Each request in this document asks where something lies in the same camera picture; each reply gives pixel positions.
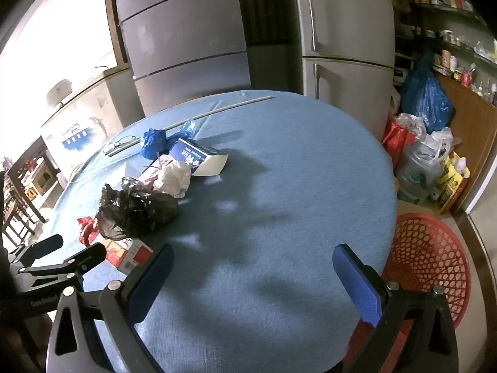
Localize white medicine box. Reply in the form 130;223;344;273
125;154;173;186

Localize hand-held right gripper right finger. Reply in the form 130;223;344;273
332;243;461;373

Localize red plastic wrapper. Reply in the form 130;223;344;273
77;217;101;245

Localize eyeglasses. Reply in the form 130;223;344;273
103;135;136;154

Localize red plastic bag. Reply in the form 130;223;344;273
382;120;416;168

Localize red plastic basket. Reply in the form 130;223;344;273
382;213;472;329

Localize blue and white carton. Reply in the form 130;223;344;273
168;137;230;177

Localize long white stick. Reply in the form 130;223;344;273
108;95;274;157

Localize clear plastic water jug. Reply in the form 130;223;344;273
396;140;447;205

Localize large blue plastic bag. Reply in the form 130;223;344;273
400;52;455;135

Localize dark wooden chair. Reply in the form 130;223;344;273
0;136;63;249

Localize grey refrigerator with handle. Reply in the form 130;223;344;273
291;0;397;140

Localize white paper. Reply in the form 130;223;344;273
157;160;192;199

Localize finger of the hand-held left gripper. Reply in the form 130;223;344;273
8;234;64;267
17;243;107;285

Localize white plastic bag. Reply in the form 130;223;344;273
396;113;428;136
427;126;455;160

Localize wide grey refrigerator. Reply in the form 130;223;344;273
105;0;253;117

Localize yellow bag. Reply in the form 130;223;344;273
435;155;470;212

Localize red and white box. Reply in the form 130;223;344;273
103;237;154;276

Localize black plastic bag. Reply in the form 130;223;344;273
95;177;180;240

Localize rice cooker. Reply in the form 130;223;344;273
47;79;74;105

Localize wooden shelf unit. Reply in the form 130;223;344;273
392;0;497;214

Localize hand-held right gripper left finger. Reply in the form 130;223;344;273
46;244;175;373

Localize white chest freezer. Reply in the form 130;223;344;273
41;64;146;179

